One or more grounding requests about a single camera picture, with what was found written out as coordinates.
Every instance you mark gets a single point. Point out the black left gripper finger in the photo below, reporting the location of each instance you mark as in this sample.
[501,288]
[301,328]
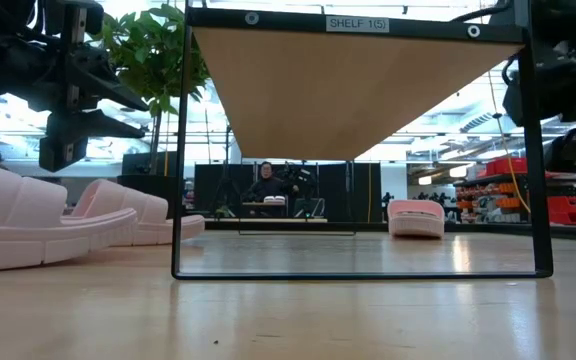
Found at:
[93,85]
[88,125]

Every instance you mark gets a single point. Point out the pink foam slide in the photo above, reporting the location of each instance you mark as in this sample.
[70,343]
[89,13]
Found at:
[143,210]
[415,215]
[18,210]

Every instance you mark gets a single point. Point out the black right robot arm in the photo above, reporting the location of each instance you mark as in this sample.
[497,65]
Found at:
[573,25]

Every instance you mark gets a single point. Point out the white shelf label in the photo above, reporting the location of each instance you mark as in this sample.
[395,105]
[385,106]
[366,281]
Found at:
[357,24]

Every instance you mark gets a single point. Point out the black rectangular panel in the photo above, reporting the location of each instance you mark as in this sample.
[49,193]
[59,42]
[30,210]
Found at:
[138,162]

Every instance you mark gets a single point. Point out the green leafy plant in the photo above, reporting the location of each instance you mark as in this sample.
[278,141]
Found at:
[153,55]

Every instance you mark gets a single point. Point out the black plant pot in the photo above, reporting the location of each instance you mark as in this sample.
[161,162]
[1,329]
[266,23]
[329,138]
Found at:
[160,190]

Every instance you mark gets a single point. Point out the large red bin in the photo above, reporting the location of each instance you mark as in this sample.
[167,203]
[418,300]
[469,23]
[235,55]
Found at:
[505,166]

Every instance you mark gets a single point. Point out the red stacked bins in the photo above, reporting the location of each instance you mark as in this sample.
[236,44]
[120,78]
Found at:
[565,210]

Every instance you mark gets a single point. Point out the black storage rack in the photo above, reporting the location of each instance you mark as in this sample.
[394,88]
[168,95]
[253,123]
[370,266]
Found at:
[498,200]

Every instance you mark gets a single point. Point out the black stand cluster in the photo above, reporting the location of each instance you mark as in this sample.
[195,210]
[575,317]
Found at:
[433,196]

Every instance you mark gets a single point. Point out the person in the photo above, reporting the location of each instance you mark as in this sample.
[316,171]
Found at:
[268,187]

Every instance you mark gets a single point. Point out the small wooden table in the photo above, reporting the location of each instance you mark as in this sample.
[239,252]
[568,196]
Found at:
[263,209]

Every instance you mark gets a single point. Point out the pale slide pair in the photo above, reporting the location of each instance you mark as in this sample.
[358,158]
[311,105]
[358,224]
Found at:
[274,199]

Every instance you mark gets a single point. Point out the silver frame bolt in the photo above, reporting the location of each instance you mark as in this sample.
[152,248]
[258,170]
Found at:
[473,31]
[251,18]

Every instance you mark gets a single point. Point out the black camera stand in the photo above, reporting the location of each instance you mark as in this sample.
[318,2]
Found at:
[387,202]

